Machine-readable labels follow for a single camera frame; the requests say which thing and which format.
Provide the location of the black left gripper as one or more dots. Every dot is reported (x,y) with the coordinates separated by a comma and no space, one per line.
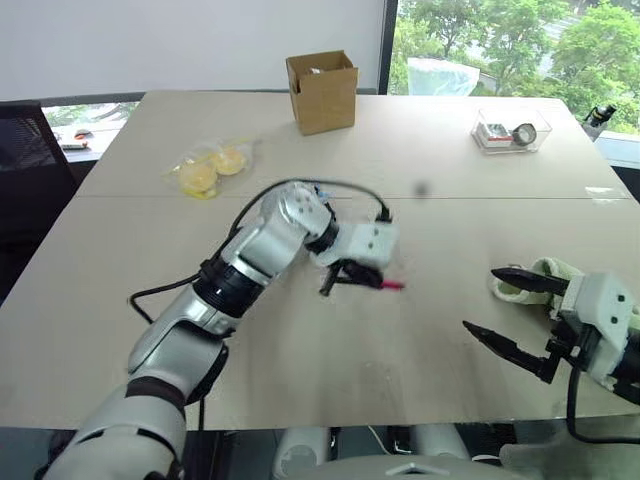
(350,271)

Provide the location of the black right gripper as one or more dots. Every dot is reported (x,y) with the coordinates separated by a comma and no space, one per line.
(572,342)

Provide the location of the pink red pen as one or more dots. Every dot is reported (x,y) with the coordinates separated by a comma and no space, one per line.
(394,285)

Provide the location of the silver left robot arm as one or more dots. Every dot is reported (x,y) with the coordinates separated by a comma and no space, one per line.
(260,245)

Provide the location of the light green fabric pen holder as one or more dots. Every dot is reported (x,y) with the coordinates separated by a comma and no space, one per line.
(520,297)

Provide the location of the white rounded robot leg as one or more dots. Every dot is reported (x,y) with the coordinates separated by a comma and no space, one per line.
(440,444)
(300,450)

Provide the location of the yellow round bun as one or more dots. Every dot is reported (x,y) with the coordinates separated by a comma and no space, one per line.
(197,176)
(228,161)

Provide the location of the brown cardboard box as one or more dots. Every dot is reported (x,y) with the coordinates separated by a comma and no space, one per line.
(325,105)

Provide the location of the black tape roll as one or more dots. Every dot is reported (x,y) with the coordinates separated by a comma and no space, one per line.
(525,135)

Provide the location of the red white small box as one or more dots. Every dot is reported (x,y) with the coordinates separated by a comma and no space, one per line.
(492,134)

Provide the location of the clear plastic box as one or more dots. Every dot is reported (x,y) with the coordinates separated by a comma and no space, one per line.
(542,125)

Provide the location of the grey robot torso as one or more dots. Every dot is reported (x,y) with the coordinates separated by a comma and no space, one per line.
(400,471)

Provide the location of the clear plastic bag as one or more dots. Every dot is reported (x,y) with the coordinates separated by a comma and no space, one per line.
(175,172)

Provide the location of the black device on windowsill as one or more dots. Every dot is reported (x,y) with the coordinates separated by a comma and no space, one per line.
(600,116)

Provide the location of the translucent plastic sheet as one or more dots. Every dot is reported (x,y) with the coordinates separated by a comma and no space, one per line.
(440,77)

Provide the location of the small orange object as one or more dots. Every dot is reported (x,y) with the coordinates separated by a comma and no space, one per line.
(82,134)

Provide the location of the white orange flat tool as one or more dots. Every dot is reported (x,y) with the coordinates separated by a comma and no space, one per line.
(75,146)

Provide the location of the black mesh office chair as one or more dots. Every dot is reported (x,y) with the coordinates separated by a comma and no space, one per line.
(25,150)

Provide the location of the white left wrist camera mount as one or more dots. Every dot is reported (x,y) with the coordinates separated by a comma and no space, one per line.
(372,242)

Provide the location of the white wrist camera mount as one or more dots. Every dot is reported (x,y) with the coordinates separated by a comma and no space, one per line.
(372,242)
(605,320)

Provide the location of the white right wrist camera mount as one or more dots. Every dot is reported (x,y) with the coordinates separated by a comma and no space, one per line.
(605,320)

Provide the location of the black window frame post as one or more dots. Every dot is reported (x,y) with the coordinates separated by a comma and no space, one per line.
(388,45)

